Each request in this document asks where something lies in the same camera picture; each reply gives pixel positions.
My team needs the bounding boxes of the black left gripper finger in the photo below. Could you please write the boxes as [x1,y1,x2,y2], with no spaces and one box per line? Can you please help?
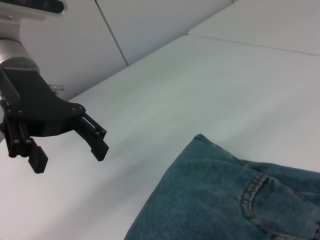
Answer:
[0,116,49,174]
[72,112,110,163]

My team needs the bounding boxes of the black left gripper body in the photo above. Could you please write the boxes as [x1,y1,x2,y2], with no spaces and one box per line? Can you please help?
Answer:
[0,67,88,138]

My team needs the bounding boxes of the blue denim shorts with embroidery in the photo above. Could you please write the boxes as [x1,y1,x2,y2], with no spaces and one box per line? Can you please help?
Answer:
[123,133,320,240]

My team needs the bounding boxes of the small metal bracket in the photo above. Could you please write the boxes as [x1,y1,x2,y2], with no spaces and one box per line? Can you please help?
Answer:
[49,83,66,93]

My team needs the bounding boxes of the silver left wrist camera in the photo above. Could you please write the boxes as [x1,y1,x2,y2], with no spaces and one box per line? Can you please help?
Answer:
[0,0,68,21]

